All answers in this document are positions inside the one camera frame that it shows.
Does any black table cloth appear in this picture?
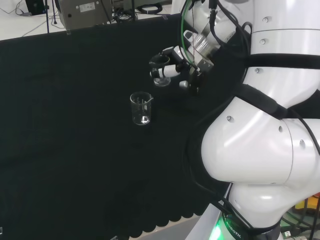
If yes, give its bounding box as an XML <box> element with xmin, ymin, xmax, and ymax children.
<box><xmin>0</xmin><ymin>12</ymin><xmax>320</xmax><ymax>240</ymax></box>

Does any coiled black cable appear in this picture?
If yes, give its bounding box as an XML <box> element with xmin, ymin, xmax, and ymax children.
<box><xmin>136</xmin><ymin>4</ymin><xmax>164</xmax><ymax>15</ymax></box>

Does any yellow stop button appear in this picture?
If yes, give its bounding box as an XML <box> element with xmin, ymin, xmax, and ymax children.
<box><xmin>295</xmin><ymin>191</ymin><xmax>320</xmax><ymax>216</ymax></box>

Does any grey metal cabinet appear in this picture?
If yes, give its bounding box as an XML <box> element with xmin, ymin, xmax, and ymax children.
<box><xmin>55</xmin><ymin>0</ymin><xmax>114</xmax><ymax>31</ymax></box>

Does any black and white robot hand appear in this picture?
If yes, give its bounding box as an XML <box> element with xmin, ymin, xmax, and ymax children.
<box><xmin>149</xmin><ymin>29</ymin><xmax>215</xmax><ymax>96</ymax></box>

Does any tangled black cable bundle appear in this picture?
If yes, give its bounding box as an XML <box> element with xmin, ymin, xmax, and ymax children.
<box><xmin>112</xmin><ymin>6</ymin><xmax>137</xmax><ymax>24</ymax></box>

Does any clear glass beaker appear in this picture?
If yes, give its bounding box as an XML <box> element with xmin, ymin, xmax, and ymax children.
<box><xmin>148</xmin><ymin>55</ymin><xmax>172</xmax><ymax>87</ymax></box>
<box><xmin>129</xmin><ymin>91</ymin><xmax>155</xmax><ymax>126</ymax></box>

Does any black tripod pole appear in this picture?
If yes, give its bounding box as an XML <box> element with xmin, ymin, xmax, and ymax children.
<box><xmin>131</xmin><ymin>0</ymin><xmax>138</xmax><ymax>23</ymax></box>

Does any black tripod leg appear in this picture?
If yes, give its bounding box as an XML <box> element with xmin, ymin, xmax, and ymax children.
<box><xmin>101</xmin><ymin>0</ymin><xmax>113</xmax><ymax>25</ymax></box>
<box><xmin>45</xmin><ymin>0</ymin><xmax>50</xmax><ymax>34</ymax></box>

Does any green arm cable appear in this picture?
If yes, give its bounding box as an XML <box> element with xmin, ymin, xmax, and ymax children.
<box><xmin>179</xmin><ymin>0</ymin><xmax>199</xmax><ymax>74</ymax></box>

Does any black computer tower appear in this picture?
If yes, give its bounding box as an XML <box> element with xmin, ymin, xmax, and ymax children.
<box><xmin>24</xmin><ymin>0</ymin><xmax>46</xmax><ymax>16</ymax></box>

